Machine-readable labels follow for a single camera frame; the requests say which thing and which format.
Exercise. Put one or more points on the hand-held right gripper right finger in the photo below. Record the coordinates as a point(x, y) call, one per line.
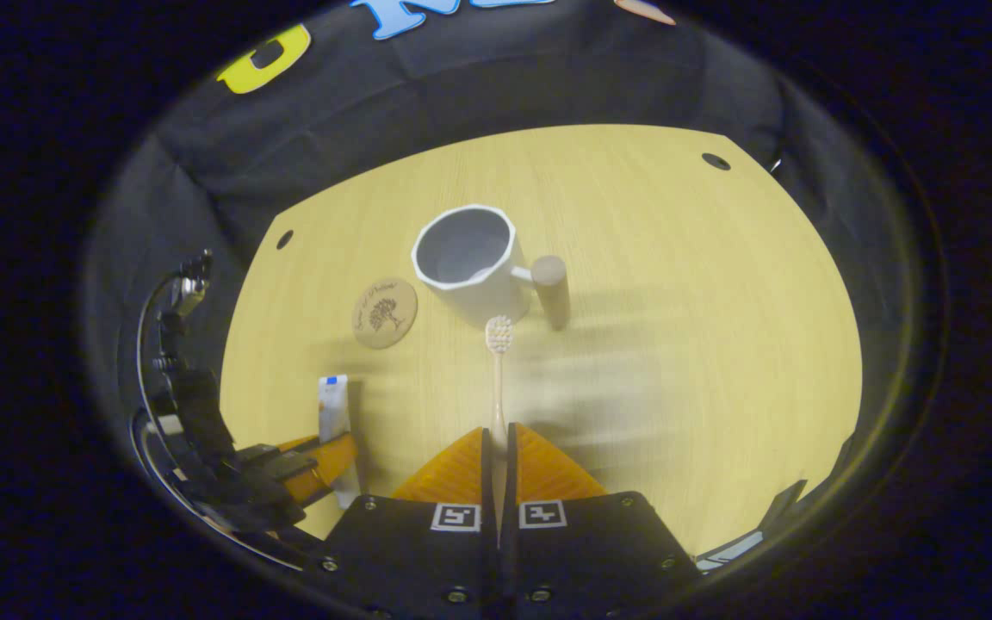
point(582, 560)

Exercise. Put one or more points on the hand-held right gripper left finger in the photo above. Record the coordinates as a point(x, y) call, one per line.
point(410, 560)

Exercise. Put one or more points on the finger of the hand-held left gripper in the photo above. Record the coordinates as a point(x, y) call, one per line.
point(302, 465)

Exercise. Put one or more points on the white toothpaste tube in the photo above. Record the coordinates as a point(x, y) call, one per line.
point(333, 409)

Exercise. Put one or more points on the round cork coaster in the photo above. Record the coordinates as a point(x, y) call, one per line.
point(385, 313)

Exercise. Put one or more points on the beige toothbrush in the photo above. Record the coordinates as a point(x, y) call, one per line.
point(498, 379)

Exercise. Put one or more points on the wooden desktop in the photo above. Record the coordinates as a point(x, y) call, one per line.
point(677, 344)

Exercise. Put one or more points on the black backdrop cloth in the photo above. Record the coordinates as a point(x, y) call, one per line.
point(461, 95)

